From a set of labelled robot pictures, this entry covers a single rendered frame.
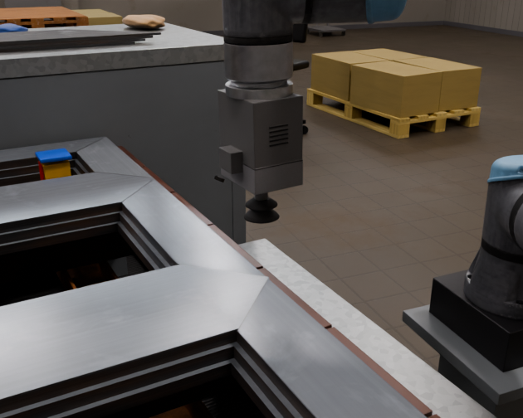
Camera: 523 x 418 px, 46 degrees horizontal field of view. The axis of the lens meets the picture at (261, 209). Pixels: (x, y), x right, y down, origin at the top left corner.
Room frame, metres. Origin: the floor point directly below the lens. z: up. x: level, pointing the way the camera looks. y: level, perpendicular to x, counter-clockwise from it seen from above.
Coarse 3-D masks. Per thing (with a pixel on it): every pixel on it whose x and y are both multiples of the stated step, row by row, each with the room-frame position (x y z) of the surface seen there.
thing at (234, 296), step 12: (192, 276) 0.72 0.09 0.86; (204, 276) 0.72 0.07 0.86; (216, 276) 0.72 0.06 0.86; (228, 276) 0.72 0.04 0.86; (240, 276) 0.72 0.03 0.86; (204, 288) 0.69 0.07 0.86; (216, 288) 0.69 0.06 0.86; (228, 288) 0.69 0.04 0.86; (240, 288) 0.69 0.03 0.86; (252, 288) 0.69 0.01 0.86; (216, 300) 0.66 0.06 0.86; (228, 300) 0.66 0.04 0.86; (240, 300) 0.66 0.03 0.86; (252, 300) 0.66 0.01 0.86; (228, 312) 0.63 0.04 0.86; (240, 312) 0.63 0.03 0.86; (240, 324) 0.60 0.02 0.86
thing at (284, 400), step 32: (32, 160) 1.24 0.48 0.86; (0, 224) 0.89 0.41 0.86; (32, 224) 0.92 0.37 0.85; (64, 224) 0.93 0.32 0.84; (96, 224) 0.96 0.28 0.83; (128, 224) 0.93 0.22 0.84; (160, 256) 0.81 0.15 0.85; (160, 352) 0.55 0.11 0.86; (192, 352) 0.57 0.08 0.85; (224, 352) 0.58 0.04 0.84; (256, 352) 0.55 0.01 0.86; (64, 384) 0.50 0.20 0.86; (96, 384) 0.52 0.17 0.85; (128, 384) 0.53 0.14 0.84; (160, 384) 0.54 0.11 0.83; (192, 384) 0.55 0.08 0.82; (256, 384) 0.54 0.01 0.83; (0, 416) 0.47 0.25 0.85; (32, 416) 0.48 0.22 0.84; (64, 416) 0.49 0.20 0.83; (96, 416) 0.50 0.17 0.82; (288, 416) 0.48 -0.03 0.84
